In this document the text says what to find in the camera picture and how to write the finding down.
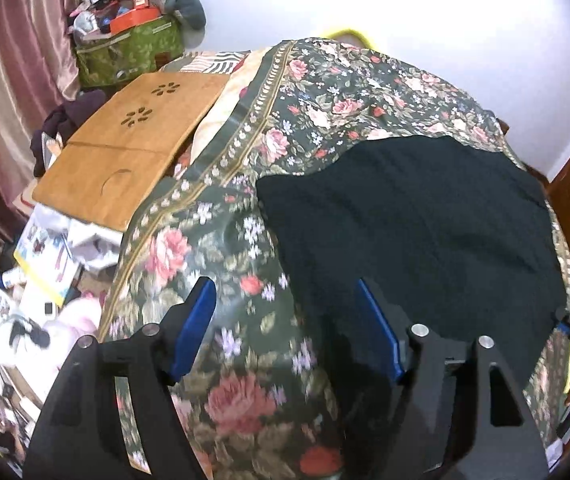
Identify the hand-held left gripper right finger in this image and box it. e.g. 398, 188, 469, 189
356, 277, 550, 480

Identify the striped cloth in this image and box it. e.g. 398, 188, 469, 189
162, 50, 250, 77

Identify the illustrated book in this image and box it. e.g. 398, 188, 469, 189
14, 220, 83, 306

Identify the pink plush toy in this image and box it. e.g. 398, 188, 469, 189
57, 295, 103, 342

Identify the green fabric storage box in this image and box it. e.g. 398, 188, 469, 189
74, 12, 186, 92

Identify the floral blanket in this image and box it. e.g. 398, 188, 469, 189
97, 37, 570, 480

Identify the grey plush toy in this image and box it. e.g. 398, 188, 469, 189
152, 0, 207, 31

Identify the orange box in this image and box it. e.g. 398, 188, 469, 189
110, 6, 162, 36

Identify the beige quilt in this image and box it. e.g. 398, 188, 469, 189
185, 47, 278, 171

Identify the dark purple clothing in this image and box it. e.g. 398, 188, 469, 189
30, 89, 108, 178

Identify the pink striped curtain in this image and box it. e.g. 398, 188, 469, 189
0, 0, 90, 241

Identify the wooden lap desk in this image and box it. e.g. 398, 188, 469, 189
32, 71, 230, 232

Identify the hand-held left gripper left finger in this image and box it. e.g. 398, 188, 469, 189
24, 276, 217, 480

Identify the white crumpled paper pile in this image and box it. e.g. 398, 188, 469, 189
35, 202, 122, 273

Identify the black printed t-shirt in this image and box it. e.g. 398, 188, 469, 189
255, 135, 568, 461

